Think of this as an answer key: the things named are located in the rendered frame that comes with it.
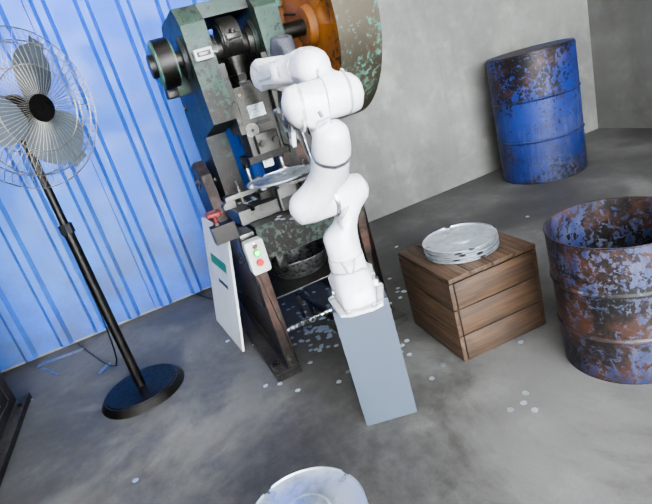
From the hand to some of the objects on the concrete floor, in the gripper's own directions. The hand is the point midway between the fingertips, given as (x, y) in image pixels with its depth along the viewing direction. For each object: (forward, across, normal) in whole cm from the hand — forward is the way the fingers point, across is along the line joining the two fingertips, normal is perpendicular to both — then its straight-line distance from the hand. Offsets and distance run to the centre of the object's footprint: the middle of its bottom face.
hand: (292, 137), depth 192 cm
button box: (+115, -35, +19) cm, 121 cm away
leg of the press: (+105, -30, -3) cm, 109 cm away
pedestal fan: (+121, -92, +30) cm, 155 cm away
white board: (+113, -36, +15) cm, 120 cm away
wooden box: (+70, +44, -69) cm, 108 cm away
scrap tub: (+46, +64, -116) cm, 140 cm away
